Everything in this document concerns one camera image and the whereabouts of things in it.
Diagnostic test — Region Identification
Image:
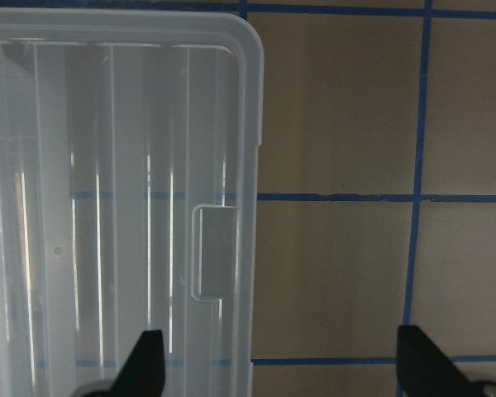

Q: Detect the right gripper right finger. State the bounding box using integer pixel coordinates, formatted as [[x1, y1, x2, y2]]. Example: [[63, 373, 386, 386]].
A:
[[396, 325, 471, 396]]

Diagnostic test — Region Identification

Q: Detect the clear plastic box lid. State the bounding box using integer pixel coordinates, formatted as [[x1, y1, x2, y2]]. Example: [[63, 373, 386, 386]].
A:
[[0, 7, 264, 396]]

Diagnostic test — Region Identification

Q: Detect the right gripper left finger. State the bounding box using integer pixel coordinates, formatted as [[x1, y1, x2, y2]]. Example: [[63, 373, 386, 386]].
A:
[[78, 329, 165, 396]]

